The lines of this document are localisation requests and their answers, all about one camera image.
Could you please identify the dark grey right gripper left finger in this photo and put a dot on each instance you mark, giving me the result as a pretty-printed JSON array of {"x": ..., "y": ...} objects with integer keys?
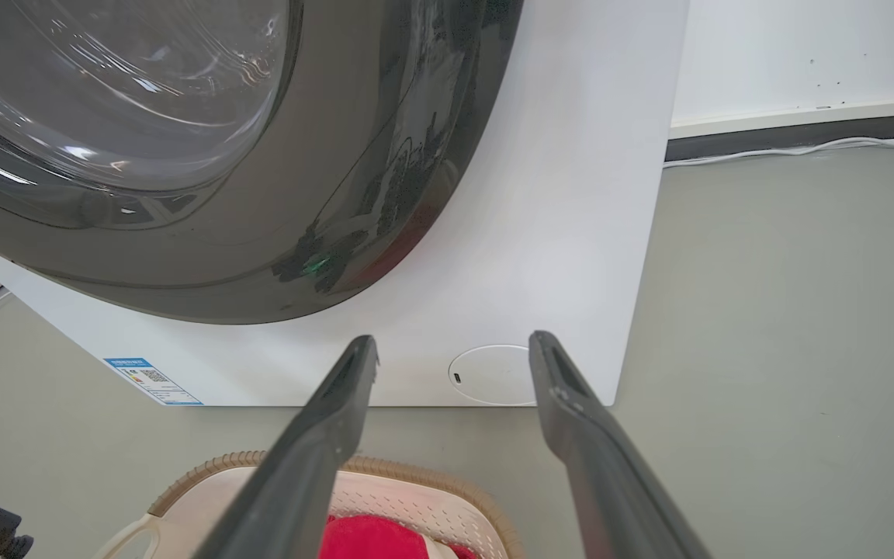
[{"x": 292, "y": 481}]

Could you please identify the blue energy label sticker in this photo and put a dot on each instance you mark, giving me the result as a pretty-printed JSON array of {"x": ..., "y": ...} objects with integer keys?
[{"x": 154, "y": 380}]

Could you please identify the white washing machine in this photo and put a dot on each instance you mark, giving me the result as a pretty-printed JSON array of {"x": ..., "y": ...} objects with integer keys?
[{"x": 571, "y": 233}]

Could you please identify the dark round washing machine door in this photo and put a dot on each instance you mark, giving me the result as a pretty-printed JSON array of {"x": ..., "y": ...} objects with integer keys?
[{"x": 183, "y": 155}]

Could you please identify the cream perforated laundry basket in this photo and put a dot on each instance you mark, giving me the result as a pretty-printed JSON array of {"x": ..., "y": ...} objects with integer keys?
[{"x": 416, "y": 497}]

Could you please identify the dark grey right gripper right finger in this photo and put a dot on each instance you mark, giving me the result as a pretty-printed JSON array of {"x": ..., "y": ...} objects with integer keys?
[{"x": 610, "y": 481}]

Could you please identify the round white filter cover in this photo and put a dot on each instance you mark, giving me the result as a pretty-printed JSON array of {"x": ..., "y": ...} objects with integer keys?
[{"x": 493, "y": 375}]

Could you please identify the red garment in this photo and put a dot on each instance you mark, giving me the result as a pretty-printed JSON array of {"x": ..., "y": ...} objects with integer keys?
[{"x": 373, "y": 537}]

